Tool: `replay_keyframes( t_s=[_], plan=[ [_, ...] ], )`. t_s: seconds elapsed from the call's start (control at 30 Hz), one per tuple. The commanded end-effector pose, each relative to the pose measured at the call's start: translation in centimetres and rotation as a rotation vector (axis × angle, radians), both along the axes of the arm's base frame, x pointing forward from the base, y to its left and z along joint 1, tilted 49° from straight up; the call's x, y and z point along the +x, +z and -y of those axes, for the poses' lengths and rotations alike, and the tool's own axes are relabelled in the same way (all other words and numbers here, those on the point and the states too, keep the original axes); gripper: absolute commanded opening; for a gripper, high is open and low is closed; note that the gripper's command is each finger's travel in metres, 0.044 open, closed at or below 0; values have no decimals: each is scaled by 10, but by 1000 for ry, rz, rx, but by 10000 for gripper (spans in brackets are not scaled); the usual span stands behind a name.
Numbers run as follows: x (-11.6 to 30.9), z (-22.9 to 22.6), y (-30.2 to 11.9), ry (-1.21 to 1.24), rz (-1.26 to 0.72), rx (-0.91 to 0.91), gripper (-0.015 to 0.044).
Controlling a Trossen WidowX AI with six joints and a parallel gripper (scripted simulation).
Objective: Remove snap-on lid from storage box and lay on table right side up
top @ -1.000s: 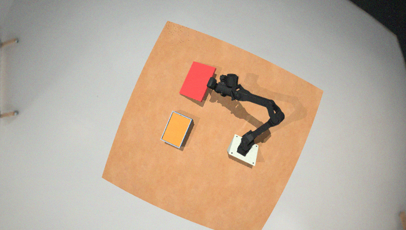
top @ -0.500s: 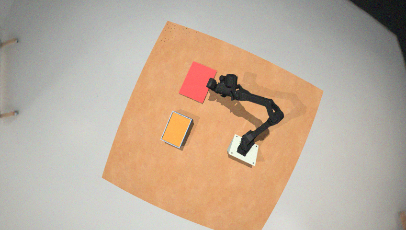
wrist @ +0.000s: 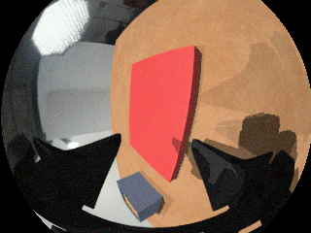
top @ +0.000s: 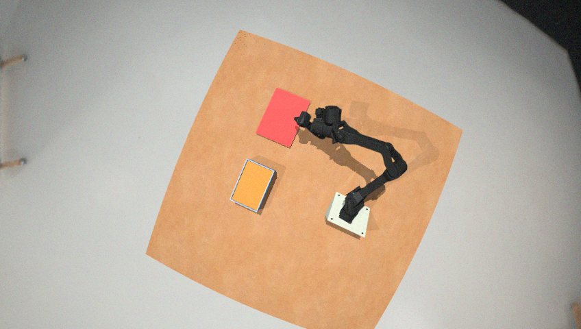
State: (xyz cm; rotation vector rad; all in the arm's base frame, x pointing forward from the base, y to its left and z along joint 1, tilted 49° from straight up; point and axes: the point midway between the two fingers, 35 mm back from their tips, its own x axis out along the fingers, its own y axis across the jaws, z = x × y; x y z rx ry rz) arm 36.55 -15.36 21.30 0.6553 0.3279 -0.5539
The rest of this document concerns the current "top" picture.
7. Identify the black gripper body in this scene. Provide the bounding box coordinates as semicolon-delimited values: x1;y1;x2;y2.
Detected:
297;111;326;139

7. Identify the red lid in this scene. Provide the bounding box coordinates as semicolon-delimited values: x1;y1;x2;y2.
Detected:
256;88;310;147

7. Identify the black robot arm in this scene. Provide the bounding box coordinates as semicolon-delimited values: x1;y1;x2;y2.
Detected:
313;106;407;224

